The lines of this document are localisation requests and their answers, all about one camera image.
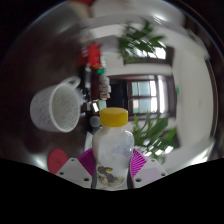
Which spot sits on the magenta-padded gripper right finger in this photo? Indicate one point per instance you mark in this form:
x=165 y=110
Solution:
x=150 y=171

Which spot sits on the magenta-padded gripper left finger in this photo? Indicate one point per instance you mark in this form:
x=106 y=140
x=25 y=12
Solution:
x=71 y=170

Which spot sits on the clear bottle with yellow cap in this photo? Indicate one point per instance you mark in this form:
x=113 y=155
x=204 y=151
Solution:
x=112 y=146

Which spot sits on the flat round red coaster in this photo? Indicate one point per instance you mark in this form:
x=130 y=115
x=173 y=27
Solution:
x=57 y=161

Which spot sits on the dark-framed window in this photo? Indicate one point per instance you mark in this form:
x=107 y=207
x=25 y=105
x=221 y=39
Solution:
x=168 y=150
x=160 y=53

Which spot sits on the grey round ball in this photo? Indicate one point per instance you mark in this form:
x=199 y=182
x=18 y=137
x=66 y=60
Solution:
x=94 y=121

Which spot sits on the white speckled mug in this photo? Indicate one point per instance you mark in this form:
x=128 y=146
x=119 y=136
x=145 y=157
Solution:
x=41 y=108

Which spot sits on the dark wooden glazed door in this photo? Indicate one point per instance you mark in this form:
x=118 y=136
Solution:
x=143 y=95

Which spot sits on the black chair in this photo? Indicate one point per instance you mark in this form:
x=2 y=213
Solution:
x=117 y=93

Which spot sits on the green exit sign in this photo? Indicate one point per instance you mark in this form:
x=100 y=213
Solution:
x=177 y=90

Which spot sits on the red plastic box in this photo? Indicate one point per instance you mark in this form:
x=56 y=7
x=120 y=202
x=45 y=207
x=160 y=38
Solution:
x=94 y=55

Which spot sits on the small potted plant, white pot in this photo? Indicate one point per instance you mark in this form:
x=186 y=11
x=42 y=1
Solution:
x=138 y=40

